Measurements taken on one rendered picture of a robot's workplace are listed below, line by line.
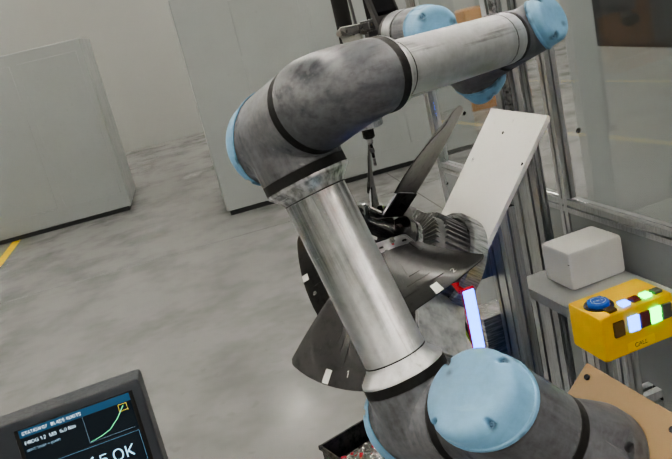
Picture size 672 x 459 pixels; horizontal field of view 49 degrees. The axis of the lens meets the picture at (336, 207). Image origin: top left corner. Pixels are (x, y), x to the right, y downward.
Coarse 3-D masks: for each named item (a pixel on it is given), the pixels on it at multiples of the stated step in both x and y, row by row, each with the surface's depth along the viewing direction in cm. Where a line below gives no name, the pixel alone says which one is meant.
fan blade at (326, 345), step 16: (320, 320) 171; (336, 320) 168; (304, 336) 172; (320, 336) 169; (336, 336) 167; (304, 352) 170; (320, 352) 168; (336, 352) 166; (352, 352) 164; (304, 368) 169; (320, 368) 166; (336, 368) 164; (336, 384) 163; (352, 384) 161
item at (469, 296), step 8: (472, 288) 132; (464, 296) 131; (472, 296) 132; (472, 304) 132; (472, 312) 132; (472, 320) 133; (472, 328) 133; (480, 328) 134; (472, 336) 133; (480, 336) 134; (480, 344) 134
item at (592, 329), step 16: (608, 288) 146; (624, 288) 144; (640, 288) 142; (576, 304) 142; (640, 304) 137; (656, 304) 138; (576, 320) 142; (592, 320) 137; (608, 320) 135; (624, 320) 136; (576, 336) 144; (592, 336) 138; (608, 336) 136; (624, 336) 137; (640, 336) 138; (656, 336) 139; (592, 352) 140; (608, 352) 136; (624, 352) 138
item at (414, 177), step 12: (456, 108) 159; (456, 120) 169; (444, 132) 165; (432, 144) 162; (444, 144) 171; (420, 156) 159; (432, 156) 169; (420, 168) 167; (408, 180) 166; (420, 180) 171; (396, 192) 165
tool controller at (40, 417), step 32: (96, 384) 118; (128, 384) 111; (0, 416) 116; (32, 416) 108; (64, 416) 109; (96, 416) 110; (128, 416) 111; (0, 448) 107; (32, 448) 107; (64, 448) 108; (96, 448) 110; (128, 448) 111; (160, 448) 112
